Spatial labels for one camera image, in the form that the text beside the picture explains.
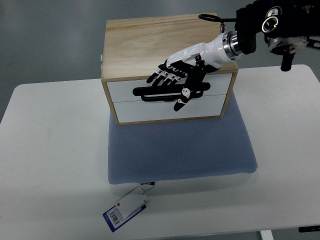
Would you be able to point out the black table bracket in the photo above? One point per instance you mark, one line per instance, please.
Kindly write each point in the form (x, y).
(309, 229)

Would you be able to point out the blue grey cushion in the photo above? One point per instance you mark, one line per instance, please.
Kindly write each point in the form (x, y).
(153, 152)

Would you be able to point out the white bottom drawer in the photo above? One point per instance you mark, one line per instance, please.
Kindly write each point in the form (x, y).
(141, 111)

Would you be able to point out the wooden drawer cabinet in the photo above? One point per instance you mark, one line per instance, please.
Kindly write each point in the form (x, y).
(134, 48)

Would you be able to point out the black drawer handle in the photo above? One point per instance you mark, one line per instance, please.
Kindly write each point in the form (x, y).
(167, 93)

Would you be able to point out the white drawer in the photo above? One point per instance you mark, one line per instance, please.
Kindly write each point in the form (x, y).
(141, 111)
(122, 91)

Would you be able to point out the white table leg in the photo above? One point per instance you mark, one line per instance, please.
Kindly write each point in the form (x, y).
(266, 235)

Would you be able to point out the white and blue price tag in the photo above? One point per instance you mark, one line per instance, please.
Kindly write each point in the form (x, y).
(126, 208)

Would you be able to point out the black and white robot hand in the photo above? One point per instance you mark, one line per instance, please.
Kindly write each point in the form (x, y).
(194, 62)

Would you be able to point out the white top drawer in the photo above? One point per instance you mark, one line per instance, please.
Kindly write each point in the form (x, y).
(122, 91)

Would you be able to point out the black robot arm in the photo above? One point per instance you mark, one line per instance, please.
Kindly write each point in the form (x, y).
(287, 26)

